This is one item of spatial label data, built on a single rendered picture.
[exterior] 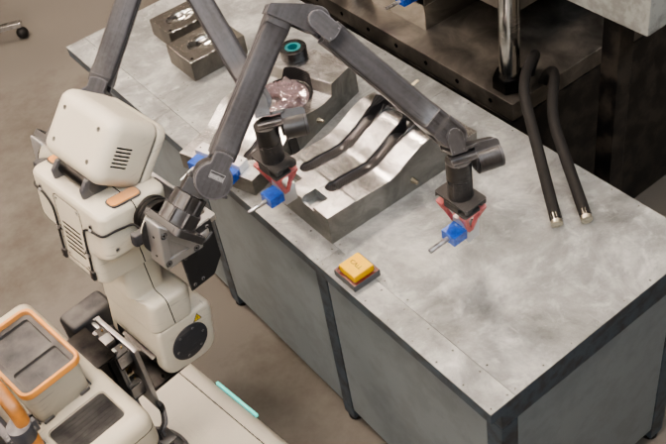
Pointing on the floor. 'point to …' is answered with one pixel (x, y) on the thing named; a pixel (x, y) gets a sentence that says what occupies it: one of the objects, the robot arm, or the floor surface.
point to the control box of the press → (615, 27)
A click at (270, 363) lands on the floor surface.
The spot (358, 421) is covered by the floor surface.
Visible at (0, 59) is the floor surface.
